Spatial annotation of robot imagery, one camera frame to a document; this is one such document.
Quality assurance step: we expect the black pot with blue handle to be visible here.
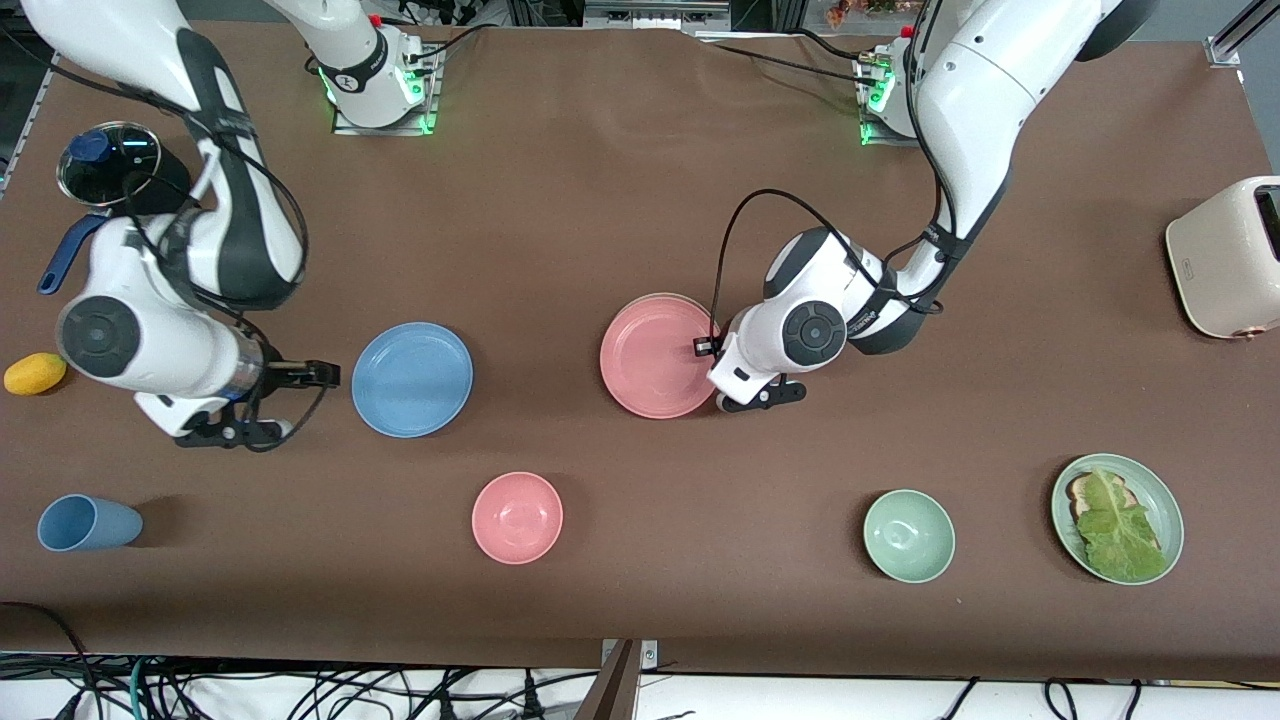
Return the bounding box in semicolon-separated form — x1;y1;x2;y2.
38;145;193;297

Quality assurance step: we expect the bread slice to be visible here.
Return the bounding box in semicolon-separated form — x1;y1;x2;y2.
1066;472;1136;523

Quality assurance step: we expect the green lettuce leaf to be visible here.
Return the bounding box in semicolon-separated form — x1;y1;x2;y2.
1075;466;1169;583

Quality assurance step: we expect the aluminium frame profile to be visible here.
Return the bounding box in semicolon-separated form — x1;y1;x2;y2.
583;0;731;31

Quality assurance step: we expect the colourful plastic food pile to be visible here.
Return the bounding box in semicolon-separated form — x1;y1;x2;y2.
828;0;926;26

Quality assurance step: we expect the pink bowl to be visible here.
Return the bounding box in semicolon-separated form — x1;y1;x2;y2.
471;471;564;566

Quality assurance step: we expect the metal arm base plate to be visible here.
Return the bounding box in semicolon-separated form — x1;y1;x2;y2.
858;55;926;149
332;45;441;136

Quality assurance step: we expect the green bowl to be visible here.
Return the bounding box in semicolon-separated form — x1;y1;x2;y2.
863;488;956;584

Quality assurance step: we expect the pink plate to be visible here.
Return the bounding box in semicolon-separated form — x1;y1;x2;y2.
599;296;723;420

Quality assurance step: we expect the blue cup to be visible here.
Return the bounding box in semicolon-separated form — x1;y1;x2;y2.
37;494;144;553

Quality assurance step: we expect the brown wooden post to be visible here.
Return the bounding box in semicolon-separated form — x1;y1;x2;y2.
575;640;641;720

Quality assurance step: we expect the green plate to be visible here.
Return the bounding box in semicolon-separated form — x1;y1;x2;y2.
1050;453;1185;586

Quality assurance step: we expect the cream toaster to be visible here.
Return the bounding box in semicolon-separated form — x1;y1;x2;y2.
1165;176;1280;341

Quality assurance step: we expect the yellow lemon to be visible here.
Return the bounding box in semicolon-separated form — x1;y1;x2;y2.
3;352;68;397

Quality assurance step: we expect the brown table cover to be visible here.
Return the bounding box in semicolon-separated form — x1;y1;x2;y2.
0;18;1280;683

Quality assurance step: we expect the blue plate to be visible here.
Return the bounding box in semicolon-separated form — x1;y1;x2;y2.
351;321;475;439

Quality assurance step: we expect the metal table clamp bracket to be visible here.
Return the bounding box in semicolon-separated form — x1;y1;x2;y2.
600;638;659;720

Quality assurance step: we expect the aluminium corner rail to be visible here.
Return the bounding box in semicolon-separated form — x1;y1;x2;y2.
1205;0;1280;69

